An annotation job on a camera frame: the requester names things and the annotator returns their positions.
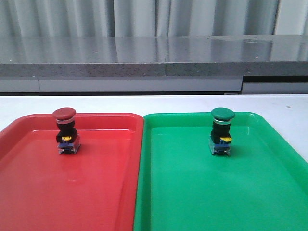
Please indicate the green plastic tray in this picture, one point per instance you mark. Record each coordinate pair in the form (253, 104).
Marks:
(261, 186)

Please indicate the red mushroom push button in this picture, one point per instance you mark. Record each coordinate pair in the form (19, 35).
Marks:
(67, 138)

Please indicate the red plastic tray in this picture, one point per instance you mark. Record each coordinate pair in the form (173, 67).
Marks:
(92, 190)

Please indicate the grey stone counter ledge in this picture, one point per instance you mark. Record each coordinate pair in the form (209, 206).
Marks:
(274, 64)

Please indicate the green mushroom push button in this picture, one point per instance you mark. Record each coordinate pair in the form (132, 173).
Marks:
(220, 138)

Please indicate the white pleated curtain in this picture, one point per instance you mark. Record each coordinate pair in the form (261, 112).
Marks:
(152, 18)

